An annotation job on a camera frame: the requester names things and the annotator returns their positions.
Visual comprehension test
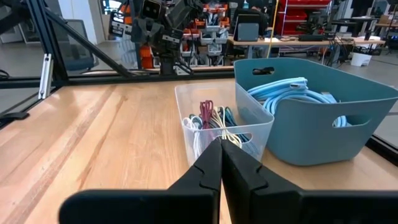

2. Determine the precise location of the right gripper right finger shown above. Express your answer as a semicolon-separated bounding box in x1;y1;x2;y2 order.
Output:
221;139;398;224

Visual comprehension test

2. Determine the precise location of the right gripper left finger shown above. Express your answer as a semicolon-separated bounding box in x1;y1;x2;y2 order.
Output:
58;139;222;224

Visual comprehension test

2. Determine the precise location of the white thin cable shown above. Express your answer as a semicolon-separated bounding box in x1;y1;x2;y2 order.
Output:
182;115;205;158

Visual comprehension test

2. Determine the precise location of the cream cable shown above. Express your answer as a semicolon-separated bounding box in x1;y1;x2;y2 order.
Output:
214;106;243;149

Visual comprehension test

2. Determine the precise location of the teal white braided cable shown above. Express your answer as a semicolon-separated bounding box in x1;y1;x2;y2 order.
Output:
223;106;259;150

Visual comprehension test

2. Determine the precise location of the light blue cable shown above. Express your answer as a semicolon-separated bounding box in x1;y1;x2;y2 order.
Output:
247;77;309;102
262;90;348;128

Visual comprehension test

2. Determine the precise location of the small-parts bin rack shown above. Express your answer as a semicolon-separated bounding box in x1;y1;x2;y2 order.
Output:
178;17;231;68

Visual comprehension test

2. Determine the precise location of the teal plastic bin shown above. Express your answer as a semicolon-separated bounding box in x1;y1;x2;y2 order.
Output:
233;57;398;166

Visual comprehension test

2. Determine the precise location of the clear plastic bin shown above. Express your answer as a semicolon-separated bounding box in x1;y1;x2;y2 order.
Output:
174;83;275;167

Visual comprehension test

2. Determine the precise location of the dark computer monitor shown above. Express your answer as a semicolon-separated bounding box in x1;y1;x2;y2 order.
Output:
233;14;261;42

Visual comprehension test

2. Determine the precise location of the person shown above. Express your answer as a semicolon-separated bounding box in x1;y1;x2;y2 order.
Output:
231;0;270;37

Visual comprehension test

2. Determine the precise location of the red storage shelving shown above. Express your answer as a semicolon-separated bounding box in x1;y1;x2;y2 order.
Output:
276;0;332;35

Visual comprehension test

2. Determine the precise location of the wooden desk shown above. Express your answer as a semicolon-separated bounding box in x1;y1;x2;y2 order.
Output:
228;35;386;60

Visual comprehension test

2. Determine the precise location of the white bucket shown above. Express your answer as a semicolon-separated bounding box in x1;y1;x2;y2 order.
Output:
350;51;373;67

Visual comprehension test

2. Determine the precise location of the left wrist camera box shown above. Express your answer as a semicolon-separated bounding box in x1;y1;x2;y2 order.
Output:
141;0;164;19

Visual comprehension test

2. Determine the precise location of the silver aluminium bracket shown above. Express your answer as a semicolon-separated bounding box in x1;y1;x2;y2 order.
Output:
38;53;54;100

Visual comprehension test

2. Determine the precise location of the yellow hanging cord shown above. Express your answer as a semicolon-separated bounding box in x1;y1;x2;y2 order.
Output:
266;0;280;59

